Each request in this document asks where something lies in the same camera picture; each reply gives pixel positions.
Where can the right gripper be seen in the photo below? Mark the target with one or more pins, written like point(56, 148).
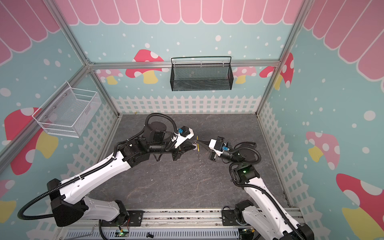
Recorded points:
point(214, 150)

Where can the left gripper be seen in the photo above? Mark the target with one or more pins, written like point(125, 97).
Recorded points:
point(181, 149)

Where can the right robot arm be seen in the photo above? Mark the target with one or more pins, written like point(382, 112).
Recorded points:
point(266, 215)

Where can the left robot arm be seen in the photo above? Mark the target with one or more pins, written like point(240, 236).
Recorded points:
point(69, 198)

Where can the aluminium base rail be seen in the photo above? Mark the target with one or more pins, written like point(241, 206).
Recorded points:
point(178, 218)

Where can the black mesh wall basket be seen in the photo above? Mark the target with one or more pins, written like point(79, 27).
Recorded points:
point(210, 73)

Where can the white vented cable duct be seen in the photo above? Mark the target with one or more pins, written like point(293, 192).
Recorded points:
point(172, 234)

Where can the white wire wall basket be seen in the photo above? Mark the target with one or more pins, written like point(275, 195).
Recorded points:
point(68, 113)

